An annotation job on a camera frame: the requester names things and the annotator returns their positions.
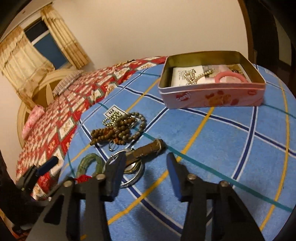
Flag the small silver ring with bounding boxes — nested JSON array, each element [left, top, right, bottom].
[[108, 140, 120, 152]]

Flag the silver bangle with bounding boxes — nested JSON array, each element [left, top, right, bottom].
[[103, 148, 145, 189]]

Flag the brown strap wristwatch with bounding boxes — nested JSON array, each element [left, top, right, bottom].
[[110, 138, 166, 174]]

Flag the brown wooden bead string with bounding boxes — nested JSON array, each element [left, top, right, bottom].
[[89, 116, 138, 147]]

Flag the silver ball bead chain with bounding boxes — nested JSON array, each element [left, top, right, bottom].
[[102, 110, 123, 128]]

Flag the pink bangle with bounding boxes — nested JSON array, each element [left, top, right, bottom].
[[214, 71, 249, 84]]

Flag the pearl bead necklace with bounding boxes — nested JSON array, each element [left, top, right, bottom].
[[184, 68, 215, 86]]

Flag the red patterned bedspread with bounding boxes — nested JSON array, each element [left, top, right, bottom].
[[16, 56, 168, 201]]

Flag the pink pillow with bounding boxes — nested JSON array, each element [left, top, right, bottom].
[[22, 104, 45, 140]]

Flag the blue plaid cloth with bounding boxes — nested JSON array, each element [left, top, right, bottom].
[[60, 65, 295, 240]]

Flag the striped pillow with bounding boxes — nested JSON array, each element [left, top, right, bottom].
[[53, 70, 85, 97]]

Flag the cream wooden headboard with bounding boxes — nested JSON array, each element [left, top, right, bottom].
[[16, 68, 76, 148]]

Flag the beige curtain left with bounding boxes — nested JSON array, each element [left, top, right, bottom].
[[1, 26, 55, 109]]

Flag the beige curtain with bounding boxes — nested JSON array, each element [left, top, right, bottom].
[[1, 26, 55, 109], [40, 4, 90, 69]]

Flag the beige curtain right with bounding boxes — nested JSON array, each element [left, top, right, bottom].
[[40, 4, 90, 69]]

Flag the window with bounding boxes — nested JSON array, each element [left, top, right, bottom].
[[25, 18, 68, 69]]

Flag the pink rectangular tin box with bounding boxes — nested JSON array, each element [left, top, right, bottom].
[[159, 51, 266, 109]]

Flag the gold chain on bed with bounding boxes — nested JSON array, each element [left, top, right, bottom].
[[115, 59, 136, 68]]

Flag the brown door frame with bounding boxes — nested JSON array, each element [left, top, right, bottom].
[[238, 0, 257, 64]]

